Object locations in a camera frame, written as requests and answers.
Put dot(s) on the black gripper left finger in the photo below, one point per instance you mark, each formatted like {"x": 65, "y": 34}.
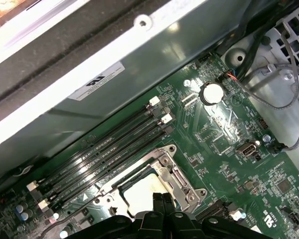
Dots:
{"x": 152, "y": 226}

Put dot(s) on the metal socket cover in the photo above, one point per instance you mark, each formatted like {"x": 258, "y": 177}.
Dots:
{"x": 162, "y": 174}

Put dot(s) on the CPU socket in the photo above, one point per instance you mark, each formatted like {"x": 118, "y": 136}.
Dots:
{"x": 192, "y": 196}

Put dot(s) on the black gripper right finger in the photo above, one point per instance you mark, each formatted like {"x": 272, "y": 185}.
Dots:
{"x": 182, "y": 226}

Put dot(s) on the green motherboard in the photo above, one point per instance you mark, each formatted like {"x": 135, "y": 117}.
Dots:
{"x": 214, "y": 174}

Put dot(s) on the black RAM slot white clips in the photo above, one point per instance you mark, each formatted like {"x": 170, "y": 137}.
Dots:
{"x": 106, "y": 163}
{"x": 96, "y": 145}

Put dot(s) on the silver CPU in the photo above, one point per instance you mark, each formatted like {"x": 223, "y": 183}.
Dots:
{"x": 144, "y": 191}

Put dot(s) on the silver capacitor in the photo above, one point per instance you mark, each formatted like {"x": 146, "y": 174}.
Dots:
{"x": 27, "y": 215}
{"x": 20, "y": 207}

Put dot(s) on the metal drive cage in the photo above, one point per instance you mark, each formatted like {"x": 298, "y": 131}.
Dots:
{"x": 269, "y": 89}

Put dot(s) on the black PC case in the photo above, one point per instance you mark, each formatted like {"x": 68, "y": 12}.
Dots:
{"x": 102, "y": 107}

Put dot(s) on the silver USB port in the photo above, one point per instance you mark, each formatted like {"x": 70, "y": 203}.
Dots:
{"x": 246, "y": 151}

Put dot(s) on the silver coin battery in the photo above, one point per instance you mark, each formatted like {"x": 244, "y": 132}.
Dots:
{"x": 212, "y": 93}

